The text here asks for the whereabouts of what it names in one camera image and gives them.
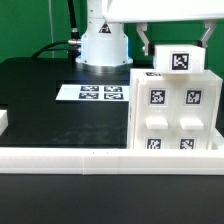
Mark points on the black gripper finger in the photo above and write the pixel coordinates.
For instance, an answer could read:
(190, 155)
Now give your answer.
(210, 26)
(148, 47)

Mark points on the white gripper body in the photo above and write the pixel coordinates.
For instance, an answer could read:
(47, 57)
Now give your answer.
(138, 11)

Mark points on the white cabinet top block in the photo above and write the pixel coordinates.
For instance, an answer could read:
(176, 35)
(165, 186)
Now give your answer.
(177, 59)

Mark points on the white cabinet body box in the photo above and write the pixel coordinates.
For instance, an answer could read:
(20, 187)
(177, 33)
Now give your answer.
(172, 111)

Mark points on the white cabinet door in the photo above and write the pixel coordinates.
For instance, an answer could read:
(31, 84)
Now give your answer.
(194, 117)
(153, 118)

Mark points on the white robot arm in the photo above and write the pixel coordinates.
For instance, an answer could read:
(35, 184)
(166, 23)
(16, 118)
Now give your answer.
(104, 45)

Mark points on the white fiducial marker sheet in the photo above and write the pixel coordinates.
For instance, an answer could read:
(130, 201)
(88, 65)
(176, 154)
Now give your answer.
(74, 92)

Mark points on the white U-shaped boundary frame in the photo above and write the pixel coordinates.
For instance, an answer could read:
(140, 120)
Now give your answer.
(112, 161)

